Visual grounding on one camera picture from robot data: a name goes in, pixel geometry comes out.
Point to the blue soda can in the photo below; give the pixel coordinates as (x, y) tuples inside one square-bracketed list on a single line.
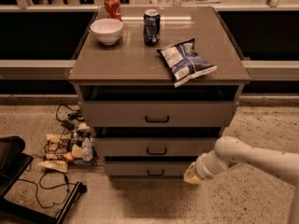
[(151, 28)]

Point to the blue white chip bag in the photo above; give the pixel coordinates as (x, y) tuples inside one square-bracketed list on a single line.
[(183, 62)]

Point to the grey bottom drawer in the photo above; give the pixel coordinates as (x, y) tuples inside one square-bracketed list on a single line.
[(146, 169)]

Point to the grey drawer cabinet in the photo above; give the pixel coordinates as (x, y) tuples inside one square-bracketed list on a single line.
[(133, 71)]

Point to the grey drawer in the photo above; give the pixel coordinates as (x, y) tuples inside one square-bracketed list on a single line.
[(158, 113), (126, 147), (146, 169)]

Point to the black power adapter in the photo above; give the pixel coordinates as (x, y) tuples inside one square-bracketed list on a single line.
[(68, 124)]

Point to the grey top drawer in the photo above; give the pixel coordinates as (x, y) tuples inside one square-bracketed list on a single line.
[(158, 113)]

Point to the clear plastic bottle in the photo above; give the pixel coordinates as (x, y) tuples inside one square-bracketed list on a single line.
[(87, 150)]

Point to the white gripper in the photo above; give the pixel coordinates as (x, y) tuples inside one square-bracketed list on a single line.
[(203, 168)]

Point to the white ceramic bowl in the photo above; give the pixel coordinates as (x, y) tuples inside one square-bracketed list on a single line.
[(107, 31)]

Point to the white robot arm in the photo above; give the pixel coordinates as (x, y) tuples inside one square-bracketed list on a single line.
[(230, 152)]

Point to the red soda can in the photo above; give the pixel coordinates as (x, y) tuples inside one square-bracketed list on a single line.
[(113, 9)]

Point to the pile of snack packages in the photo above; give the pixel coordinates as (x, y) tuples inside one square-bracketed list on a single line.
[(65, 148)]

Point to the black chair base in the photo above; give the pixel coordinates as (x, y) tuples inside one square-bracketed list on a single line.
[(13, 162)]

